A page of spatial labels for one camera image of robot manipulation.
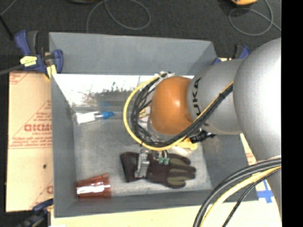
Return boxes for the red-brown plastic cup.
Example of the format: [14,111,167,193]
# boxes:
[75,173,112,199]

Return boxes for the pale yellow flat thing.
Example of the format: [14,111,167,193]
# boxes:
[176,138,198,151]

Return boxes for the black cylinder on white bracket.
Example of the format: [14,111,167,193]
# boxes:
[189,129,216,144]

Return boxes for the grey metal bin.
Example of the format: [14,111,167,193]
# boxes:
[48,32,258,218]

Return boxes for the white tube with blue cap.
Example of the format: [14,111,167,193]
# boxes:
[75,111,115,125]

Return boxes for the dark brown glove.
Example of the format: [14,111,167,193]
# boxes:
[120,151,197,189]

